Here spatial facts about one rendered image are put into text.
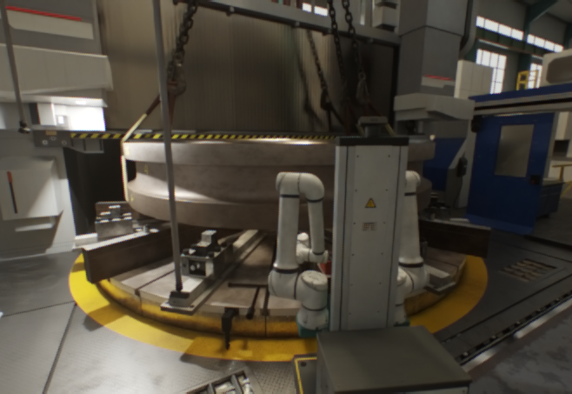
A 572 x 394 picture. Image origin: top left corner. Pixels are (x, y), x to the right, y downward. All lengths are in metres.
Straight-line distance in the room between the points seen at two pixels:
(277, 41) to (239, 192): 3.98
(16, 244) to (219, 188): 3.67
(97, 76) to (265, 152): 1.85
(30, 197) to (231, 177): 3.15
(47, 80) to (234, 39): 3.36
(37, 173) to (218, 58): 3.34
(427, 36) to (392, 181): 5.50
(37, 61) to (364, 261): 3.32
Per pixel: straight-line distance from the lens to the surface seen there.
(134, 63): 5.56
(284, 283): 1.69
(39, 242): 5.87
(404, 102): 6.61
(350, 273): 1.54
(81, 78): 3.60
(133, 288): 3.36
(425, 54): 6.71
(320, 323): 1.75
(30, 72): 3.66
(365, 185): 1.42
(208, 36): 5.87
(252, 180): 2.99
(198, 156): 3.06
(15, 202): 5.37
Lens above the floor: 1.76
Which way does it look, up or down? 11 degrees down
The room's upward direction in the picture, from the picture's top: straight up
